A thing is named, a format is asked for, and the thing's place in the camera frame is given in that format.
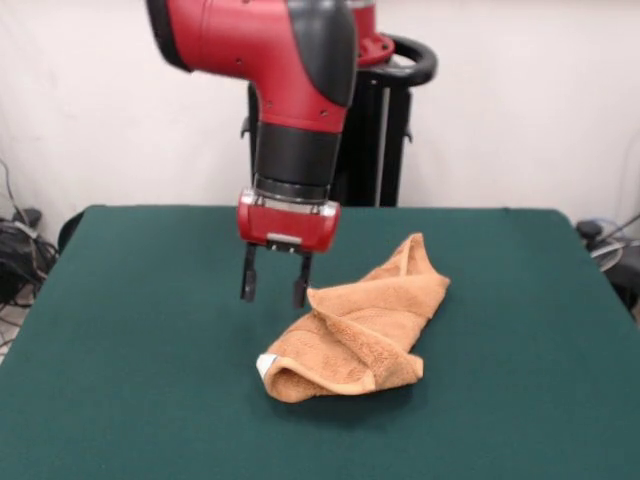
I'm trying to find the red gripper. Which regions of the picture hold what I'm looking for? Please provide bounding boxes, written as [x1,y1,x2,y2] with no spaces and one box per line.
[236,187,343,308]

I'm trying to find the orange towel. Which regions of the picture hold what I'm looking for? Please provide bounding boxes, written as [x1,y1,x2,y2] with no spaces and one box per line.
[255,232,452,404]

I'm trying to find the dark green table cloth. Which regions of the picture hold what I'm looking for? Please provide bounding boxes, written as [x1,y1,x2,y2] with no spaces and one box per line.
[0,204,640,480]

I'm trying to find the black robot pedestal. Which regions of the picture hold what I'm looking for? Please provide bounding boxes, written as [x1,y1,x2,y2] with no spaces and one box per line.
[238,32,439,208]

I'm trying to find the black cable tangle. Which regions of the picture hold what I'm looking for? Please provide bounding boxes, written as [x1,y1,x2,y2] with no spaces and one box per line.
[0,159,60,351]

